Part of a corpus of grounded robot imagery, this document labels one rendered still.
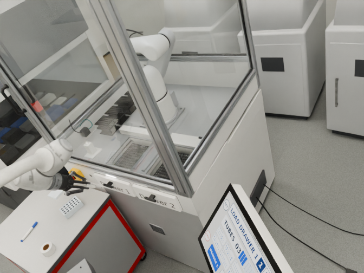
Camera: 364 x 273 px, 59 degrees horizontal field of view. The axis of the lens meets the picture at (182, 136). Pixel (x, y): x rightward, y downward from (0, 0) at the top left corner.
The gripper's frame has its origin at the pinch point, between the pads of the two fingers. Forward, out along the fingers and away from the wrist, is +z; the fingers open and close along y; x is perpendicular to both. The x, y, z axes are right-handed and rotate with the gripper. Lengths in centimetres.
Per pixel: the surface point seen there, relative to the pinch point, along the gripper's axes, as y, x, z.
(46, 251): -40.0, 15.9, -2.2
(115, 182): 4.4, -4.3, 14.5
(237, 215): 8, -90, -13
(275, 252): 2, -106, -20
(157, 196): 3.7, -34.4, 15.5
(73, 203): -15.6, 26.2, 15.6
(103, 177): 4.7, 5.6, 14.0
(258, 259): -2, -102, -19
